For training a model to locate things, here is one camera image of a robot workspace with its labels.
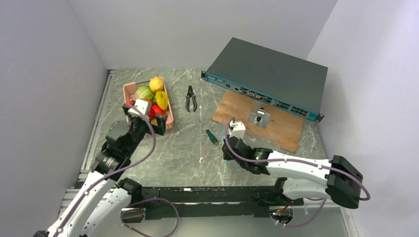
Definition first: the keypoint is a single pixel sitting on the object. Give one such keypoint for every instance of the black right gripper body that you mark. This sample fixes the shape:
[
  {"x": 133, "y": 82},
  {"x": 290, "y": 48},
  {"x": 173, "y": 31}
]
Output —
[{"x": 226, "y": 156}]

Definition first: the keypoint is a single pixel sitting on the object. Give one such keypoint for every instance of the clear zip top bag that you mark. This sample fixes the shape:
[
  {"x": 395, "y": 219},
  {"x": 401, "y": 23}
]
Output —
[{"x": 225, "y": 162}]

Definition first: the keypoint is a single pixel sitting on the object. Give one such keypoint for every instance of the green cabbage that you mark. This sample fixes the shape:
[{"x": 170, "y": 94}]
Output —
[{"x": 144, "y": 92}]

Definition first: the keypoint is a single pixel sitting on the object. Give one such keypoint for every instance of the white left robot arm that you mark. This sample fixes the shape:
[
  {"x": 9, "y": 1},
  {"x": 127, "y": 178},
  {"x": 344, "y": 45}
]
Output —
[{"x": 102, "y": 193}]

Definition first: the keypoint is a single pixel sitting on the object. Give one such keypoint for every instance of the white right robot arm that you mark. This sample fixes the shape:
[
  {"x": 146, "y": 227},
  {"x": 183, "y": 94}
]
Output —
[{"x": 335, "y": 179}]

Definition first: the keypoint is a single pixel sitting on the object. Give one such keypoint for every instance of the yellow bell pepper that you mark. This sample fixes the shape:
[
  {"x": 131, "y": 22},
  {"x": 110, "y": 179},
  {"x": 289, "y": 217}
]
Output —
[{"x": 161, "y": 99}]

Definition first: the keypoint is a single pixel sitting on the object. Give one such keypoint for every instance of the pink perforated plastic basket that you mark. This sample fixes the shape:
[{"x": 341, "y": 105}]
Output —
[{"x": 128, "y": 93}]

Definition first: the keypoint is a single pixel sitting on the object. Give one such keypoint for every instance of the yellow pear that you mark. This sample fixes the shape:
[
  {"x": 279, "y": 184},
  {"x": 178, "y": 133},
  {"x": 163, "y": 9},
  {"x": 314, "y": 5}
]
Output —
[{"x": 156, "y": 84}]

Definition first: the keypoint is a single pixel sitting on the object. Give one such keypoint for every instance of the wooden board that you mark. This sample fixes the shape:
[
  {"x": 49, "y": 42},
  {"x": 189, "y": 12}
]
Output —
[{"x": 284, "y": 129}]

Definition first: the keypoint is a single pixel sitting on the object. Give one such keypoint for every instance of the black pliers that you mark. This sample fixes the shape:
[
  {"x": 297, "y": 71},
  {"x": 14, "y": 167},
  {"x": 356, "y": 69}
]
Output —
[{"x": 191, "y": 98}]

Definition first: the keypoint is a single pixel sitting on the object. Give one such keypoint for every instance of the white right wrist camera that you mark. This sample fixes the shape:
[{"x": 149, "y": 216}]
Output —
[{"x": 236, "y": 129}]

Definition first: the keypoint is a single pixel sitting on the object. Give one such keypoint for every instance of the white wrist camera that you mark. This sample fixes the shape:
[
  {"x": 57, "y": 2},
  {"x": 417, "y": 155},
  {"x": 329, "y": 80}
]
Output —
[
  {"x": 236, "y": 129},
  {"x": 139, "y": 105}
]

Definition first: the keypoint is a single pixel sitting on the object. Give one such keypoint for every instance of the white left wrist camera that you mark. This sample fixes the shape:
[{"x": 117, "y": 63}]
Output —
[{"x": 139, "y": 105}]

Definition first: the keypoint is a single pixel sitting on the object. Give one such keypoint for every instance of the green handled screwdriver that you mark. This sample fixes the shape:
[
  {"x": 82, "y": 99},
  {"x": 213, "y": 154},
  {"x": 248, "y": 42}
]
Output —
[{"x": 212, "y": 138}]

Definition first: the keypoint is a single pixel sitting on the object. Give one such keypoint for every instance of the aluminium frame rail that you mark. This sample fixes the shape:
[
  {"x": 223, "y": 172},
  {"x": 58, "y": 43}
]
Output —
[{"x": 89, "y": 154}]

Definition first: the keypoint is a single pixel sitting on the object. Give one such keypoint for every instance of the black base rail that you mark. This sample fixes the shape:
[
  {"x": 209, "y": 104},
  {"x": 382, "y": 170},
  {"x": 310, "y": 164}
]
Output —
[{"x": 170, "y": 202}]

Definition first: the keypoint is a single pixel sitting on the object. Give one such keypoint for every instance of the teal network switch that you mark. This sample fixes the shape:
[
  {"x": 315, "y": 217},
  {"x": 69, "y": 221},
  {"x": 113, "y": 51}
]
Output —
[{"x": 283, "y": 81}]

